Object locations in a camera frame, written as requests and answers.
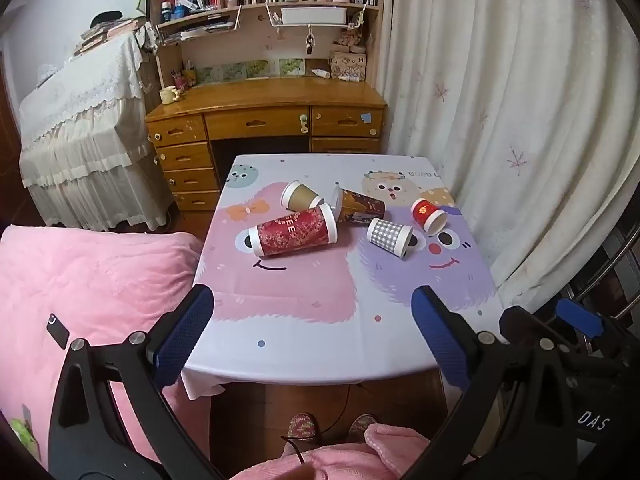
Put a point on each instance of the black chair back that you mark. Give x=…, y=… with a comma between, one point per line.
x=106, y=19

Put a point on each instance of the wooden bookshelf hutch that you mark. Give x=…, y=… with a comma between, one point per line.
x=260, y=35

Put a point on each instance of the wooden model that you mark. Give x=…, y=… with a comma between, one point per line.
x=352, y=40

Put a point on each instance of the green and white packet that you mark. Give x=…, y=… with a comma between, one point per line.
x=24, y=432

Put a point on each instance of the small red cup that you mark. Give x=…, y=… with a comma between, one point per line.
x=425, y=210

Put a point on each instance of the yellow mug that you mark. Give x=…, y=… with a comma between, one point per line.
x=168, y=96

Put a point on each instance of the pink fleece blanket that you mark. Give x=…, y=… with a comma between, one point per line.
x=80, y=280

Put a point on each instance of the white bottle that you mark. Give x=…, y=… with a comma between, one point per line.
x=320, y=73

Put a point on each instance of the patterned slipper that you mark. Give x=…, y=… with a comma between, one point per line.
x=361, y=425
x=303, y=426

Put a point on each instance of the stack of books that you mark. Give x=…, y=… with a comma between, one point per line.
x=107, y=32

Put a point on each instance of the white lace covered furniture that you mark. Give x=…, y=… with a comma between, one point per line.
x=85, y=110

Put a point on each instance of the pen holder with pens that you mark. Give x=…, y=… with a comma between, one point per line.
x=179, y=81

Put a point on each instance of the row of green pictures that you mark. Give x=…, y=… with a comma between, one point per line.
x=250, y=69

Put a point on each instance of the cartoon printed tablecloth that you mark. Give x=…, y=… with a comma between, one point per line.
x=305, y=310

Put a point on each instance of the large red patterned cup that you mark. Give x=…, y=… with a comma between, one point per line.
x=295, y=232

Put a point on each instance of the small black tag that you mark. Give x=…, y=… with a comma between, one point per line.
x=57, y=331

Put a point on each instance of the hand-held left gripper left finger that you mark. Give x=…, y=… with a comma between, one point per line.
x=184, y=336

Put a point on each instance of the white floral curtain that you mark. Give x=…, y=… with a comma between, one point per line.
x=500, y=85

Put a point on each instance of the white hanging basket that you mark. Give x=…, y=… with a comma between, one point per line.
x=313, y=16

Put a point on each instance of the wooden desk with drawers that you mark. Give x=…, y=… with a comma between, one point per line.
x=275, y=98

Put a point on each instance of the printed cardboard box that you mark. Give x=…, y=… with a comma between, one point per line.
x=348, y=66

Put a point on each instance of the metal rack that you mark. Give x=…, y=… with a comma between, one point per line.
x=607, y=270

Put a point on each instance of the bunch of keys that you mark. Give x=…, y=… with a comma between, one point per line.
x=310, y=42

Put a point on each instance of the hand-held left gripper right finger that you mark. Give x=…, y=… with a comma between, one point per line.
x=441, y=336

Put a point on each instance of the tan paper cup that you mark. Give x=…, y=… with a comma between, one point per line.
x=303, y=197

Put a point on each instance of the dark brown printed cup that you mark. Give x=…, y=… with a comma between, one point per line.
x=363, y=207

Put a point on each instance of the pink fleece robe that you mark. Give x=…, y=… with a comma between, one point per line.
x=350, y=462

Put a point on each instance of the grey checkered cup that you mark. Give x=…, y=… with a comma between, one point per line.
x=385, y=232

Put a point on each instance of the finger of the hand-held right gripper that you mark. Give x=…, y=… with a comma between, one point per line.
x=580, y=316
x=517, y=322

